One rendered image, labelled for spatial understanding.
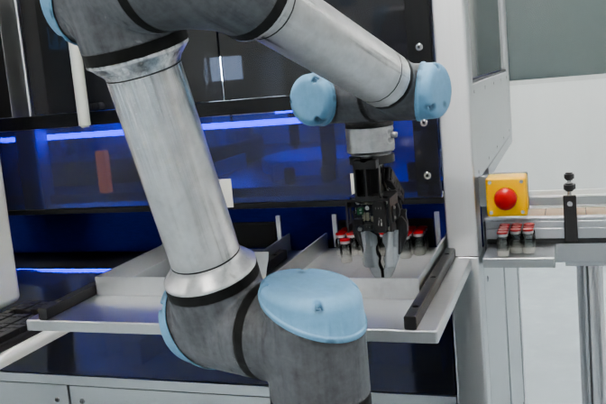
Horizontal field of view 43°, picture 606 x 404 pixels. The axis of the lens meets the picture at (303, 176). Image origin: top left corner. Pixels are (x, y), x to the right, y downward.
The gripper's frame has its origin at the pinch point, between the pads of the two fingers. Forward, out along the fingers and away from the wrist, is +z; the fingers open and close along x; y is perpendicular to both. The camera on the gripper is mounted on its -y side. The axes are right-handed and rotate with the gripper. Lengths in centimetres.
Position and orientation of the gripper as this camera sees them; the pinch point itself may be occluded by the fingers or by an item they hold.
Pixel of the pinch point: (384, 274)
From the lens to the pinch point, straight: 126.7
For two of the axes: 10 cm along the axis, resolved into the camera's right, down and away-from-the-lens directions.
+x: 9.4, -0.4, -3.3
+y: -3.2, 1.6, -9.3
